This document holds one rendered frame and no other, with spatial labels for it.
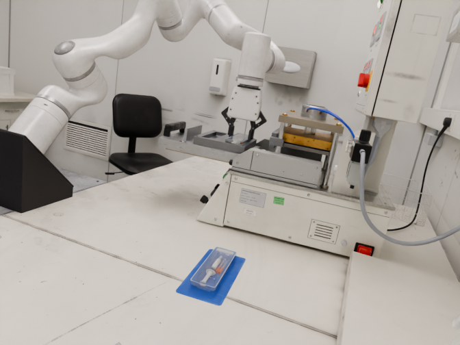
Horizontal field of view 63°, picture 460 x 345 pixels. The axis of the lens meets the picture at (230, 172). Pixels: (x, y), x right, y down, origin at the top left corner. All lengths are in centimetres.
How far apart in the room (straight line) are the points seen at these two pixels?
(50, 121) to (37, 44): 273
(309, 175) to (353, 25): 182
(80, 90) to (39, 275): 74
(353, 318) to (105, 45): 111
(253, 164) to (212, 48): 199
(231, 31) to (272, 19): 158
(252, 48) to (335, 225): 57
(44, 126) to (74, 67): 22
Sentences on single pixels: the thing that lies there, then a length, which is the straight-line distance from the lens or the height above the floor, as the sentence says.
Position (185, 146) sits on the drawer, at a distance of 118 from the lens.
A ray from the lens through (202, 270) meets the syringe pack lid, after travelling 85.
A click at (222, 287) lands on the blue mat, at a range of 85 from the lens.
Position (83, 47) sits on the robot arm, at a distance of 136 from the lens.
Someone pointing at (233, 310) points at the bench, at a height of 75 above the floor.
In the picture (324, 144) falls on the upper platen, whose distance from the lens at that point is 111.
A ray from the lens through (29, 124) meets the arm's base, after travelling 127.
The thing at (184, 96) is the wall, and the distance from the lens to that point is 306.
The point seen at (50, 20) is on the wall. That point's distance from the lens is 390.
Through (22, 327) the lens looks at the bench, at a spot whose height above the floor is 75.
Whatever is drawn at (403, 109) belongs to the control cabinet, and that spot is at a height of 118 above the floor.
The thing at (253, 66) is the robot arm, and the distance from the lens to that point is 118.
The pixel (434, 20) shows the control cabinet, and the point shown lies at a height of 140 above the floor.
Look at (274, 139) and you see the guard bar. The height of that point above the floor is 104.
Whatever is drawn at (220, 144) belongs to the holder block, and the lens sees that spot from 115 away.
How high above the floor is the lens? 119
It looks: 14 degrees down
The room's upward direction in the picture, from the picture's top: 10 degrees clockwise
